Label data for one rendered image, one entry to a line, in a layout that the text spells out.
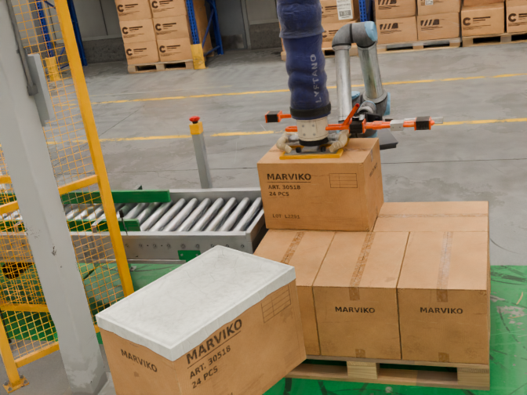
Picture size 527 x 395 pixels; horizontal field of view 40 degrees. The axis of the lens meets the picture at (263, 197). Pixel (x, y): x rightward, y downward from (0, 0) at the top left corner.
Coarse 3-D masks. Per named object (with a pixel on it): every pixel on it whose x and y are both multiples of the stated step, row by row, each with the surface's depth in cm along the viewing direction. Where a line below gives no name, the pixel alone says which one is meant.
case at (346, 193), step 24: (360, 144) 402; (264, 168) 396; (288, 168) 391; (312, 168) 386; (336, 168) 381; (360, 168) 377; (264, 192) 402; (288, 192) 397; (312, 192) 392; (336, 192) 387; (360, 192) 382; (264, 216) 409; (288, 216) 404; (312, 216) 398; (336, 216) 393; (360, 216) 388
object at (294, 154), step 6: (294, 150) 400; (300, 150) 396; (318, 150) 394; (324, 150) 391; (336, 150) 390; (342, 150) 392; (282, 156) 396; (288, 156) 395; (294, 156) 393; (300, 156) 392; (306, 156) 391; (312, 156) 390; (318, 156) 389; (324, 156) 388; (330, 156) 387; (336, 156) 386
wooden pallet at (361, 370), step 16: (304, 368) 372; (320, 368) 370; (336, 368) 368; (352, 368) 356; (368, 368) 354; (384, 368) 362; (464, 368) 338; (480, 368) 336; (400, 384) 352; (416, 384) 349; (432, 384) 347; (448, 384) 344; (464, 384) 342; (480, 384) 339
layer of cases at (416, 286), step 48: (288, 240) 395; (336, 240) 386; (384, 240) 379; (432, 240) 371; (480, 240) 364; (336, 288) 341; (384, 288) 334; (432, 288) 327; (480, 288) 321; (336, 336) 352; (384, 336) 344; (432, 336) 337; (480, 336) 329
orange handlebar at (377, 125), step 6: (282, 114) 429; (288, 114) 427; (432, 120) 379; (288, 126) 405; (294, 126) 404; (330, 126) 394; (336, 126) 392; (342, 126) 391; (366, 126) 387; (372, 126) 386; (378, 126) 385; (384, 126) 384; (390, 126) 383; (408, 126) 380
